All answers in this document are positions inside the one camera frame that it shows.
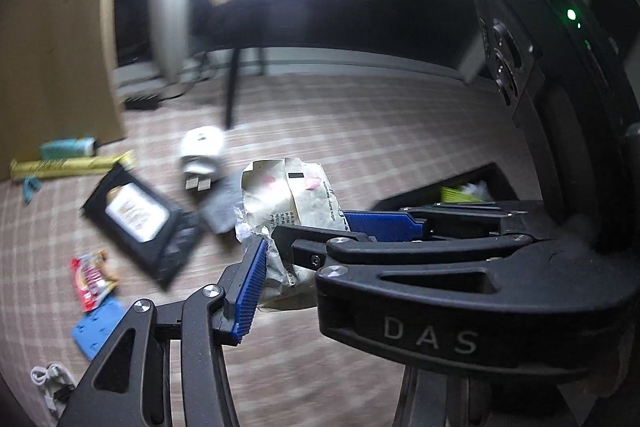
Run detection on teal comb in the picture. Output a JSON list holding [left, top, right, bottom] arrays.
[[39, 137, 97, 160]]

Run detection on long yellow packet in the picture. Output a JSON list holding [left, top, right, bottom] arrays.
[[10, 151, 137, 180]]

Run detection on black tripod leg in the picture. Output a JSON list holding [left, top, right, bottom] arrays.
[[224, 47, 241, 130]]

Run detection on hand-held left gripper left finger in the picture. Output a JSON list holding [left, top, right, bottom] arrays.
[[56, 237, 271, 427]]

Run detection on black power strip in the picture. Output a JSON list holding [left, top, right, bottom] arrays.
[[124, 93, 161, 110]]

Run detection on blue plastic plate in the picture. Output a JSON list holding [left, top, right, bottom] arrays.
[[70, 294, 132, 360]]

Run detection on wooden panel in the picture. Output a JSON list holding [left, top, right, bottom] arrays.
[[0, 0, 128, 180]]

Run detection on white frame post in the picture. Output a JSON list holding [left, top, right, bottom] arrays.
[[147, 0, 201, 82]]

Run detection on white plug adapter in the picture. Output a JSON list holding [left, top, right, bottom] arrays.
[[178, 126, 227, 192]]

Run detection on red snack packet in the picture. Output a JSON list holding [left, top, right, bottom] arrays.
[[69, 249, 121, 313]]

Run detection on white packet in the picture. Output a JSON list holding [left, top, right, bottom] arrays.
[[234, 157, 353, 313]]

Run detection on green squeeze tube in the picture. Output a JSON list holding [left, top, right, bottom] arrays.
[[440, 184, 493, 204]]

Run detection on black packet with pale label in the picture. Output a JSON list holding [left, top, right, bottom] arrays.
[[81, 163, 201, 290]]

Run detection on teal plastic clip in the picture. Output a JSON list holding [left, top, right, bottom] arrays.
[[22, 176, 42, 204]]

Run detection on small black packet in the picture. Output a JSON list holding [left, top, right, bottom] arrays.
[[197, 172, 246, 235]]

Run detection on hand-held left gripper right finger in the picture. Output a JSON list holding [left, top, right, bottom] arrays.
[[391, 364, 441, 427]]

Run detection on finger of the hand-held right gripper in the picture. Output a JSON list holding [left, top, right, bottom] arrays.
[[341, 201, 556, 242], [271, 224, 633, 370]]

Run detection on white usb cable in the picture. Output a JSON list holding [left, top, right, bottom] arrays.
[[30, 361, 78, 418]]

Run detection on black bin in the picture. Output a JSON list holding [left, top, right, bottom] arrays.
[[370, 162, 523, 212]]

